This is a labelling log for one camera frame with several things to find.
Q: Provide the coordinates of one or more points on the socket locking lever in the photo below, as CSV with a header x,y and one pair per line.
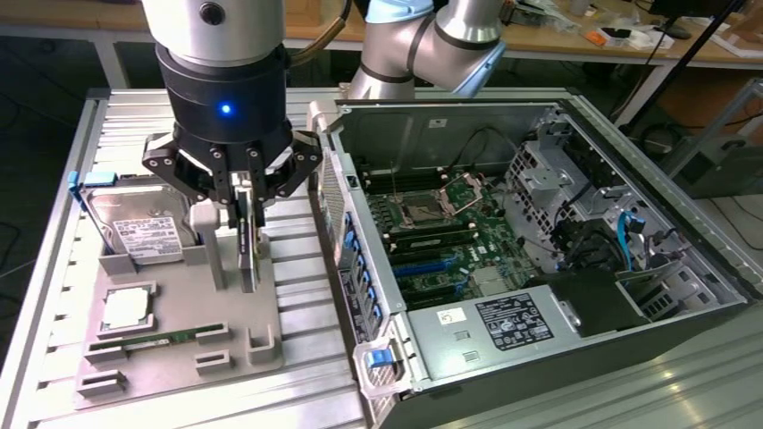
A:
x,y
395,179

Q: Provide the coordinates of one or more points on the white case label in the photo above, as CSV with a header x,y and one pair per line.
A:
x,y
439,123

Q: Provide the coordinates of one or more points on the dark grey computer tower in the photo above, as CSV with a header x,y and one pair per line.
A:
x,y
727,174

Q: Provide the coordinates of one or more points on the black monitor stand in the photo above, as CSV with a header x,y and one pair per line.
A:
x,y
677,32

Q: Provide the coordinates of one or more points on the CPU socket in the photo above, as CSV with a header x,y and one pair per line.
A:
x,y
426,212

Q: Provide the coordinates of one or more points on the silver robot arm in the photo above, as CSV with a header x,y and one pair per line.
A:
x,y
209,31

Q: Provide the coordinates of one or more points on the long wooden desk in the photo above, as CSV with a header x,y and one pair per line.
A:
x,y
59,15

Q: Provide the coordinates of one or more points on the aluminium profile frame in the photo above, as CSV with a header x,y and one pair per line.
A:
x,y
754,87

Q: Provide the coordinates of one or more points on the blue latch button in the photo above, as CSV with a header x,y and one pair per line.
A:
x,y
378,359

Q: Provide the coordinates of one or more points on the green motherboard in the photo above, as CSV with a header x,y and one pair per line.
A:
x,y
507,250

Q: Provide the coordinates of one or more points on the blue expansion slot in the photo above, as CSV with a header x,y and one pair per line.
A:
x,y
423,268

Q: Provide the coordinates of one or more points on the metal drive bay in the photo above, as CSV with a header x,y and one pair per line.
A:
x,y
662,295

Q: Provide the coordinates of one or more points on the silver hard disk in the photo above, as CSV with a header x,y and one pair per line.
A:
x,y
143,223

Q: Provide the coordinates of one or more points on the hard disk drive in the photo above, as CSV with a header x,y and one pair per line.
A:
x,y
98,179

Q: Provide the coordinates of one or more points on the silver chipset heatsink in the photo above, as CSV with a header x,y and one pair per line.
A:
x,y
495,281

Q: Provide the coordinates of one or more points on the silver CPU chip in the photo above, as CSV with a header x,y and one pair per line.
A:
x,y
126,308

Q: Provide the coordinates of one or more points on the blue slot retainer clip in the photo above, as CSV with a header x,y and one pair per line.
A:
x,y
373,298
359,263
378,318
353,243
347,222
366,280

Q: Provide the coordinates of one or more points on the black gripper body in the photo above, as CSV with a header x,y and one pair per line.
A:
x,y
227,89

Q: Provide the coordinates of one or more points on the grey parts rack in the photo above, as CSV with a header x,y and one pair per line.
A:
x,y
167,304

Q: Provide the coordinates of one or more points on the metal socket cover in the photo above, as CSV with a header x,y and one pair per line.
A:
x,y
462,192

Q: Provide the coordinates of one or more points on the black expansion slot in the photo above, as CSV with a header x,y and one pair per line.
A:
x,y
426,257
430,295

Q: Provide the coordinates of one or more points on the small orange box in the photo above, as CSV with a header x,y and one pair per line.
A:
x,y
597,38

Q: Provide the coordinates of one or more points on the grey power supply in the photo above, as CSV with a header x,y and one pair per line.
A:
x,y
465,339

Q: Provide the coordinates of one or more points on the graphics card with black cooler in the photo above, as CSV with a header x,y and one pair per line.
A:
x,y
250,250

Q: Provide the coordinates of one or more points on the black tripod pole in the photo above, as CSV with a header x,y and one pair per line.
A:
x,y
687,53

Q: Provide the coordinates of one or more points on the open black PC case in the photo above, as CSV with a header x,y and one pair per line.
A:
x,y
597,371

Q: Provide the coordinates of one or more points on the black plastic shroud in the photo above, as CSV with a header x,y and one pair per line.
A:
x,y
597,304

